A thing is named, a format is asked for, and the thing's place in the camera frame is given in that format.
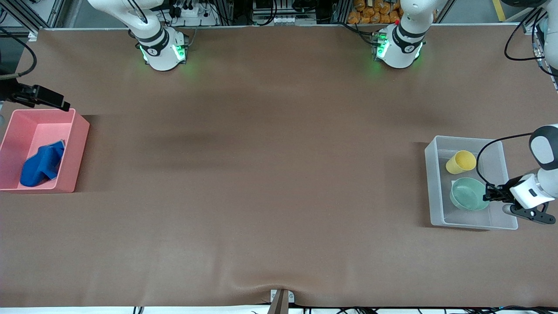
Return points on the pink plastic bin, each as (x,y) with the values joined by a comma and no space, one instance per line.
(69,148)

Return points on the orange snack bag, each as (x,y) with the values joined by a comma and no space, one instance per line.
(356,16)
(386,11)

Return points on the light green bowl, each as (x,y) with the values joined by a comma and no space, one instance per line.
(468,195)

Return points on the black electronics box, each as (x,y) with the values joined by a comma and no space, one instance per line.
(283,8)

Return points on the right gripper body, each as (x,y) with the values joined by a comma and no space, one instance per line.
(27,93)

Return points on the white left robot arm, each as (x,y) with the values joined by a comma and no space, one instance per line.
(399,52)

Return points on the brown table cover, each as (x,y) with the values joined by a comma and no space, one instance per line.
(261,174)

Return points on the blue microfibre cloth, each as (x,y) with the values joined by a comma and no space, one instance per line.
(41,165)

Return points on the white power strip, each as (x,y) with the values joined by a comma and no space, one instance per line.
(196,13)

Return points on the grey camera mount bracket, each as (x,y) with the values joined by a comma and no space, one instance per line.
(281,301)

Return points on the aluminium frame post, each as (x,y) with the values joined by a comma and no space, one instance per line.
(35,17)
(529,22)

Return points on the yellow plastic cup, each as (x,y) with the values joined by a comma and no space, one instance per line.
(461,162)

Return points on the clear plastic bin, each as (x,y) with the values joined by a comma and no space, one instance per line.
(436,187)

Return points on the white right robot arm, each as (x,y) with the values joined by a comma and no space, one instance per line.
(162,54)

